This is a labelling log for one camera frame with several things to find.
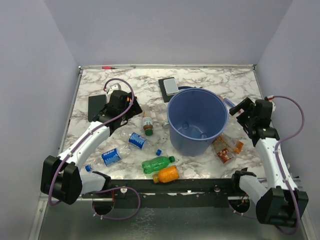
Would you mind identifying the white device on black tray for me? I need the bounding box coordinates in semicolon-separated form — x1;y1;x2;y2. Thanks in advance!
158;77;179;103

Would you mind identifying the crushed pepsi bottle lower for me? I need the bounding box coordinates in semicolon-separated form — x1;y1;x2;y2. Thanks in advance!
84;146;132;172

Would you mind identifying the brown coffee bottle green cap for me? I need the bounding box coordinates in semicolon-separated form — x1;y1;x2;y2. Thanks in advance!
141;104;154;136

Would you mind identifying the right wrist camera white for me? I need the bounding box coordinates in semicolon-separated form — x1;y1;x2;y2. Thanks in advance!
264;95;276;112

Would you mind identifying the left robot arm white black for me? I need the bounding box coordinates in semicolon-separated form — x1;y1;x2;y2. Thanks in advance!
40;90;142;205

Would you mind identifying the orange juice bottle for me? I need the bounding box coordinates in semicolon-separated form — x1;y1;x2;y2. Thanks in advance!
152;165;180;184

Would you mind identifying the loose blue bottle cap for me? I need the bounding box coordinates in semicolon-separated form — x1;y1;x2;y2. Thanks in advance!
156;149;162;156

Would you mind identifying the blue red screwdriver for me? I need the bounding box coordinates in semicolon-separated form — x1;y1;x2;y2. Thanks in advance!
219;95;235;108

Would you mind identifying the red marker on rail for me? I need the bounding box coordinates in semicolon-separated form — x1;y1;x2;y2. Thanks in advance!
101;66;117;70

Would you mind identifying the crushed pepsi bottle upper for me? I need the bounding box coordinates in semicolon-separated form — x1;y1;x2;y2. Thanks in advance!
119;129;157;154

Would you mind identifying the green plastic bottle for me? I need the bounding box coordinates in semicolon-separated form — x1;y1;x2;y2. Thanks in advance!
141;156;176;174

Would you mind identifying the blue plastic bin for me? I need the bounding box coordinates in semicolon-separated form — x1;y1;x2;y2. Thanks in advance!
167;87;229;157

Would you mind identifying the red cap clear bottle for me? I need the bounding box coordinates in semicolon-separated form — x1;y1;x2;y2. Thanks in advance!
212;140;234;164

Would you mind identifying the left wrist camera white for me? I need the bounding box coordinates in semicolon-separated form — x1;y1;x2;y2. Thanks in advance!
105;83;122;95

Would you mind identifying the crushed pepsi bottle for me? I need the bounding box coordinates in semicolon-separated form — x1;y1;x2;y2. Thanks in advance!
119;129;157;154
84;146;132;172

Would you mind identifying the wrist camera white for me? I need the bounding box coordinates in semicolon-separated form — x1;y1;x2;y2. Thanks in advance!
105;83;122;95
264;95;276;112

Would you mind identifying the black flat box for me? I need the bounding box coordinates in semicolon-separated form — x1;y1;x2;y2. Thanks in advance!
87;94;107;122

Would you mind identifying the black base bar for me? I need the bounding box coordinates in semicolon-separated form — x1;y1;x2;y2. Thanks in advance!
108;178;247;208

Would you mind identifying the orange label crushed bottle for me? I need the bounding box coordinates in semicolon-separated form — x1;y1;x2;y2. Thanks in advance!
217;132;244;154

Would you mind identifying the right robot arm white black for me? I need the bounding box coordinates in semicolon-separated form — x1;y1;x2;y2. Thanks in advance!
229;95;309;229

